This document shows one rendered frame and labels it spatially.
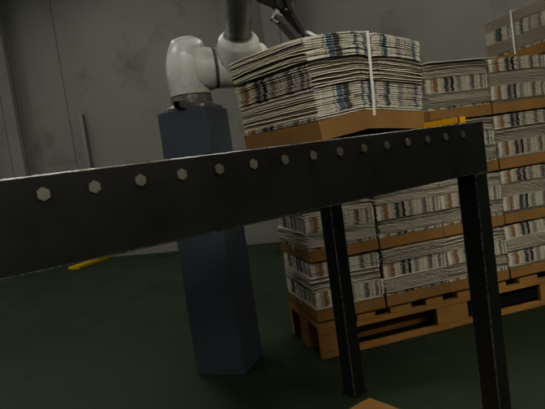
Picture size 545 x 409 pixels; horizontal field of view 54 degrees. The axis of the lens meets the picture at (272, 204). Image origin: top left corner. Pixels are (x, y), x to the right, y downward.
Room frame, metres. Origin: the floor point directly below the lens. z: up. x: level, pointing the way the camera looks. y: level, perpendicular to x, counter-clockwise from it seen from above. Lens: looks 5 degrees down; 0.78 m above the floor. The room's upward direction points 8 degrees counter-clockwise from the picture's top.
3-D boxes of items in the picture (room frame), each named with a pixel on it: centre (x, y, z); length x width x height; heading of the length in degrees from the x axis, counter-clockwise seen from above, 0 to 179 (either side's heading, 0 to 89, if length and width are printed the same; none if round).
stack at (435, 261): (2.32, -0.62, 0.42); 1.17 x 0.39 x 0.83; 105
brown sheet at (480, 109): (2.36, -0.75, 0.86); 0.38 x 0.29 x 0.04; 15
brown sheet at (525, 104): (2.44, -1.03, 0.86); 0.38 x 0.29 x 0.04; 15
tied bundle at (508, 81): (2.44, -1.03, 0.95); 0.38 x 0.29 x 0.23; 15
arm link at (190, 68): (2.08, 0.24, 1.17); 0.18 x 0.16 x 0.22; 101
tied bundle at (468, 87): (2.36, -0.75, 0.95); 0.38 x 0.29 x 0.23; 15
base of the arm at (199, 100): (2.06, 0.26, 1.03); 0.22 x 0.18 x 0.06; 162
